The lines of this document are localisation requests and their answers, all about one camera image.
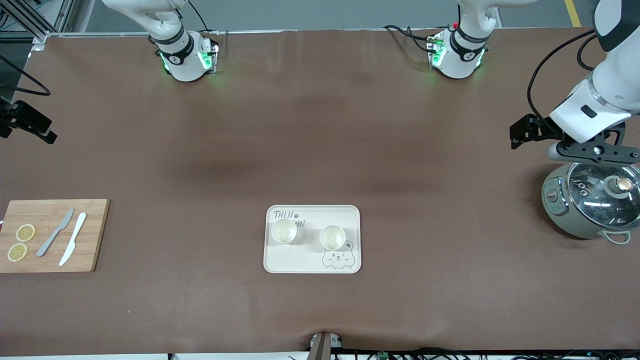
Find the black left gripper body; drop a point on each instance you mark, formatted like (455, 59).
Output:
(541, 127)

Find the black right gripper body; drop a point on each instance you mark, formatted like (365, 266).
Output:
(20, 116)

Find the white IKEA cup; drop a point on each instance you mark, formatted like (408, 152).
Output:
(284, 231)
(332, 237)

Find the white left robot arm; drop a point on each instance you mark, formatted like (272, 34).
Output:
(610, 85)

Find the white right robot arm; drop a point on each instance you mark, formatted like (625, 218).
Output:
(180, 65)

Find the cream bear print tray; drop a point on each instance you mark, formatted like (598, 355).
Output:
(300, 257)

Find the grey-green electric pot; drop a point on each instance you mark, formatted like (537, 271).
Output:
(555, 210)

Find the glass pot lid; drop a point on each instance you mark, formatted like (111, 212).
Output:
(595, 192)

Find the yellow lemon slice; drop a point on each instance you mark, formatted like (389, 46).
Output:
(25, 232)
(17, 252)

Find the grey plastic knife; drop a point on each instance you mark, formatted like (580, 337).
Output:
(52, 235)

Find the white plastic knife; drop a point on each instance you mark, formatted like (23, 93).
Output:
(74, 237)

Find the wooden cutting board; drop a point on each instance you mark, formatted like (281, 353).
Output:
(97, 235)

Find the metal table clamp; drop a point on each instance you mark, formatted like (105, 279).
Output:
(322, 345)

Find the aluminium frame profile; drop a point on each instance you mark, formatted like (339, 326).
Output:
(30, 20)

